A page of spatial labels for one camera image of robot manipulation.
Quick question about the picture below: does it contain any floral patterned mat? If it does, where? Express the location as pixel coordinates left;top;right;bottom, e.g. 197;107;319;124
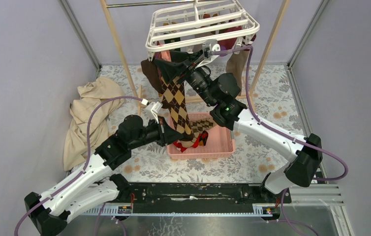
98;64;304;183

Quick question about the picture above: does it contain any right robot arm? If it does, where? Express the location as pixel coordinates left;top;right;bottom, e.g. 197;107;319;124
154;50;322;203

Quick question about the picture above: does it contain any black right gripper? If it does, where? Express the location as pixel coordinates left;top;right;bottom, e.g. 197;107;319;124
154;49;217;107

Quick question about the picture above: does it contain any dark brown tan argyle sock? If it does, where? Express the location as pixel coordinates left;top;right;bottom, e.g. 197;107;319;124
140;59;196;148

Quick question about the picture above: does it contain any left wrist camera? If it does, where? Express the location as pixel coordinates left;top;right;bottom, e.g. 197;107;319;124
141;99;162;123

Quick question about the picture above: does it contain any beige cloth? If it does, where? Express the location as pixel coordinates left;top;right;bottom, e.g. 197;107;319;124
63;77;125;171

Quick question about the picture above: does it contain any taupe sock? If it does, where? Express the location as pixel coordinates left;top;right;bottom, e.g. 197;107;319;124
225;50;250;88

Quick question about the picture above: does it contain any black red yellow argyle sock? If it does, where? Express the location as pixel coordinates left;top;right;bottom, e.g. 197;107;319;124
189;131;209;148

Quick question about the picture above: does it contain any beige green argyle sock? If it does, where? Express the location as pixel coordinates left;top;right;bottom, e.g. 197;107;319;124
190;118;217;138

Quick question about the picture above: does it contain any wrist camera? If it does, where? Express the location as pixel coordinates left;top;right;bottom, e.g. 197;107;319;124
202;39;221;61
141;99;162;123

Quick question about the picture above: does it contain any metal hanging rod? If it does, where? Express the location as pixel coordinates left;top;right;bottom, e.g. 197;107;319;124
106;0;193;8

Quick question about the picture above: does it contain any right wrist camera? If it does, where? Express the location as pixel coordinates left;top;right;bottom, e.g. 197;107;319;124
202;39;221;61

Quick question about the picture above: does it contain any pink plastic basket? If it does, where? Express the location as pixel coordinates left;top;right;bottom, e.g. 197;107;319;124
167;125;236;160

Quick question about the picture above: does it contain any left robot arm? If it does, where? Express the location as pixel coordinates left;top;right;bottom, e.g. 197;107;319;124
24;115;183;236

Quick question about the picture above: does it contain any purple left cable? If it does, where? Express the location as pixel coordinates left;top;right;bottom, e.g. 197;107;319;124
14;96;145;236

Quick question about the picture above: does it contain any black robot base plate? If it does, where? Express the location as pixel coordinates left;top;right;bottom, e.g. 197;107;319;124
109;174;292;215

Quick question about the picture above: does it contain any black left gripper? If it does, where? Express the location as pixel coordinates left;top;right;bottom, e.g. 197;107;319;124
129;117;184;151

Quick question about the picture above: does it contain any purple cable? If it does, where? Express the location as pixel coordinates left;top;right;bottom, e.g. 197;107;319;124
211;45;349;182
14;96;145;236

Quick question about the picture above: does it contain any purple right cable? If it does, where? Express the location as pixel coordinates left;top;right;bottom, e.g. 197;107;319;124
211;45;349;182

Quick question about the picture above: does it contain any wooden drying rack frame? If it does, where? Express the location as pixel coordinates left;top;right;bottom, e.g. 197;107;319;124
100;0;292;116

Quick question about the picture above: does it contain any white clip hanger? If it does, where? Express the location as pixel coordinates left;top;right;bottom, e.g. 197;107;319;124
145;0;260;60

